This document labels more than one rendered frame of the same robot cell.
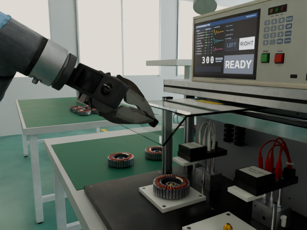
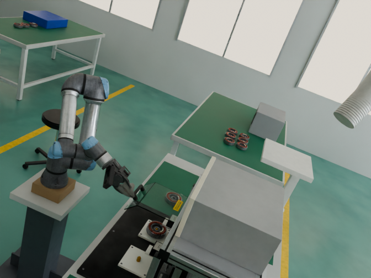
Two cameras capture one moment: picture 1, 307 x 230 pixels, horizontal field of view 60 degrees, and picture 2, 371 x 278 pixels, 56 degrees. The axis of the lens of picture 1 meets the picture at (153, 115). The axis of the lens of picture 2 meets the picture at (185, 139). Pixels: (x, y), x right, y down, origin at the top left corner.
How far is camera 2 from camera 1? 1.42 m
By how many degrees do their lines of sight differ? 38
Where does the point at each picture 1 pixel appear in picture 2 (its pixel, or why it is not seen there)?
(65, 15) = (314, 17)
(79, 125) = (208, 152)
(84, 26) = (330, 35)
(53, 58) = (101, 161)
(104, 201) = (128, 213)
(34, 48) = (96, 156)
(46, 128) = (185, 142)
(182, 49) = not seen: outside the picture
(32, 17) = (280, 10)
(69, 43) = (303, 47)
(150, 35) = not seen: outside the picture
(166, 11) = not seen: outside the picture
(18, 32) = (94, 150)
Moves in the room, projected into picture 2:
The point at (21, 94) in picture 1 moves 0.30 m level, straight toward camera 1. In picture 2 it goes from (233, 80) to (229, 83)
